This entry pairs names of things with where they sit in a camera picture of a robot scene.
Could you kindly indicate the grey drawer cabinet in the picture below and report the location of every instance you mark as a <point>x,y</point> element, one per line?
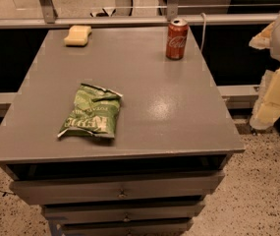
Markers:
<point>115,138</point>

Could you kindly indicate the red Coca-Cola can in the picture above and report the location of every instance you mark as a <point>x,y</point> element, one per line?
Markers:
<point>176,39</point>

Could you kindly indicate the bottom grey drawer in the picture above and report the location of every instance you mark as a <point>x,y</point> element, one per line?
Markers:
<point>133,228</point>

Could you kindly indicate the middle grey drawer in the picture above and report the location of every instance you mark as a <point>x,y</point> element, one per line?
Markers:
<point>124,212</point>

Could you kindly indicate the grey drawer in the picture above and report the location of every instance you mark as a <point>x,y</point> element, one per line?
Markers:
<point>117,188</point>
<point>133,228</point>
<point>124,212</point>

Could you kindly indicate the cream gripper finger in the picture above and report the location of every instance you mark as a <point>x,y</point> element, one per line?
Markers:
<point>266,110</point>
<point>263,39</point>

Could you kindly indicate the grey metal railing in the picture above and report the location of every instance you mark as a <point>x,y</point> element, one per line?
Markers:
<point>58,14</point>

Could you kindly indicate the yellow sponge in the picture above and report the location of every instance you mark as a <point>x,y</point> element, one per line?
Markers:
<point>77,36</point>

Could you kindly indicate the top grey drawer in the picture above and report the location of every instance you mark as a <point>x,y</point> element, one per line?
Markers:
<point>117,188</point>

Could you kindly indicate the green jalapeno chip bag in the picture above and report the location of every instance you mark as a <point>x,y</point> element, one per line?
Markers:
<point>95,113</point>

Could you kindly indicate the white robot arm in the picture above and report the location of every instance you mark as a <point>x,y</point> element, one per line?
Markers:
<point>275,40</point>

